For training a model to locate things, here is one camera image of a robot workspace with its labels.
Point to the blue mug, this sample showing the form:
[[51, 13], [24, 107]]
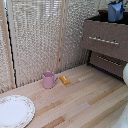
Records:
[[115, 12]]

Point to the yellow block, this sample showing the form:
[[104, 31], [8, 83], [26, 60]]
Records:
[[64, 80]]

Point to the pink mug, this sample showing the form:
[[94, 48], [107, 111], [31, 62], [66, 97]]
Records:
[[48, 80]]

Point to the bamboo blind screen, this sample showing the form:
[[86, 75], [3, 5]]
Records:
[[33, 40]]

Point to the black thin pole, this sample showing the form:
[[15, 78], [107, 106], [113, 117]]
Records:
[[12, 60]]

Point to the white plate with patterned rim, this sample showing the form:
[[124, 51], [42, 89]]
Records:
[[15, 111]]

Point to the wooden post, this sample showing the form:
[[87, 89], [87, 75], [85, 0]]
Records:
[[9, 56], [61, 36]]

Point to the dark drawer cabinet frame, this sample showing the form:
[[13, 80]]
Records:
[[101, 15]]

